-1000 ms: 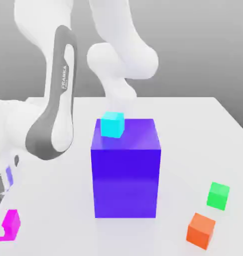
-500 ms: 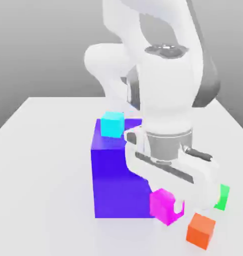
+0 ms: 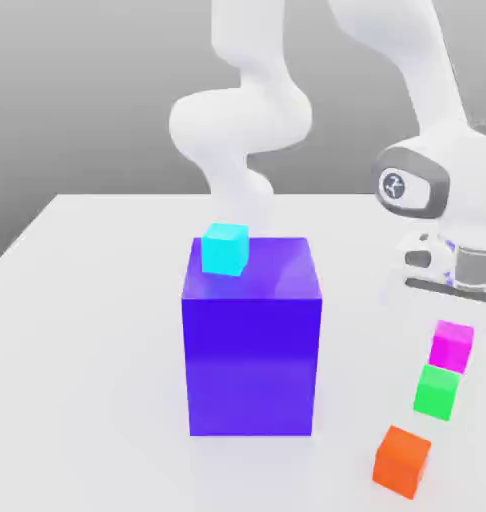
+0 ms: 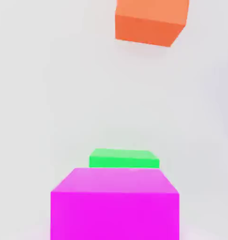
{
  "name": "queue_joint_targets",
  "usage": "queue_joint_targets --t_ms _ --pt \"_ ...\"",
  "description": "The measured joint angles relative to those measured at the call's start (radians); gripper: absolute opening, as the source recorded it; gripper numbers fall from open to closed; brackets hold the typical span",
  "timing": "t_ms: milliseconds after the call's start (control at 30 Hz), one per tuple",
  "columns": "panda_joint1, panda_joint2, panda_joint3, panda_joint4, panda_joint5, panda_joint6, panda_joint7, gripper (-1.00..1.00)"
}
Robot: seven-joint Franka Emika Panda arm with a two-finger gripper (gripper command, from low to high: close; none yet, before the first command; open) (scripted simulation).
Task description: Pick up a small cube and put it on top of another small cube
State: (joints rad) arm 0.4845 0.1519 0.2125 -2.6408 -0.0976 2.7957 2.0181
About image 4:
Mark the small green cube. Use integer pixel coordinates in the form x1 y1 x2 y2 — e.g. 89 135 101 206
89 148 160 169

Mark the large orange box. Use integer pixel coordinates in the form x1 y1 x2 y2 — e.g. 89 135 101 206
114 0 190 48

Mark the small magenta cube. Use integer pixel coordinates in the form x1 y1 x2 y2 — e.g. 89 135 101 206
50 167 180 240

